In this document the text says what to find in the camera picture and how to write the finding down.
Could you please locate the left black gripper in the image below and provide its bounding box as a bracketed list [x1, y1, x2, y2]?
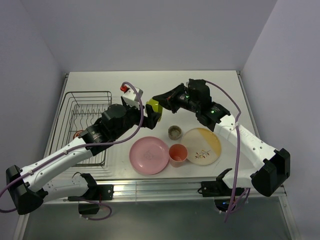
[112, 100, 161, 140]

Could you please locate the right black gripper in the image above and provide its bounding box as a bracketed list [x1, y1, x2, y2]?
[152, 83, 199, 114]

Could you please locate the lime green bowl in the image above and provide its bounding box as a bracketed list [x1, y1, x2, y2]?
[146, 98, 163, 122]

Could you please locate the speckled ceramic small cup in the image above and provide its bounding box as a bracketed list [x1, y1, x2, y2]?
[168, 125, 182, 141]

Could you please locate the pink plastic plate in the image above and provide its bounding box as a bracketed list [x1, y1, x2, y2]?
[129, 136, 169, 175]

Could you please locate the pink plastic cup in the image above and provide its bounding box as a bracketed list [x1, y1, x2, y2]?
[169, 144, 188, 168]

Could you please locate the orange ceramic mug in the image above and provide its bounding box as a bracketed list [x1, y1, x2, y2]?
[73, 130, 83, 139]

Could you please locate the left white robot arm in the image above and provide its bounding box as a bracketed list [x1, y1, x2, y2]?
[0, 104, 161, 215]

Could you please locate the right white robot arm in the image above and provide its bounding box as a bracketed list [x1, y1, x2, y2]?
[153, 79, 291, 197]

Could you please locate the cream floral plate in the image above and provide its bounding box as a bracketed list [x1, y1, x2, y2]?
[180, 127, 222, 166]

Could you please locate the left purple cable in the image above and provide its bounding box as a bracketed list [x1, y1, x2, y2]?
[0, 81, 146, 222]

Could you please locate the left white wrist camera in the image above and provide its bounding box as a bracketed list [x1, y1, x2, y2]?
[120, 85, 143, 109]

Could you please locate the wire dish rack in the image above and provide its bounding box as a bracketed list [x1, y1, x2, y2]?
[46, 91, 113, 156]

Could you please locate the aluminium table edge rail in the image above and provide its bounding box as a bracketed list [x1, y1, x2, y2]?
[22, 174, 287, 205]

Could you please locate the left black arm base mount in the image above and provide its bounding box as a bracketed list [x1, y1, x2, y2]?
[67, 172, 114, 221]

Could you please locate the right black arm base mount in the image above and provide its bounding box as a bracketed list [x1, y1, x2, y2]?
[197, 168, 250, 212]

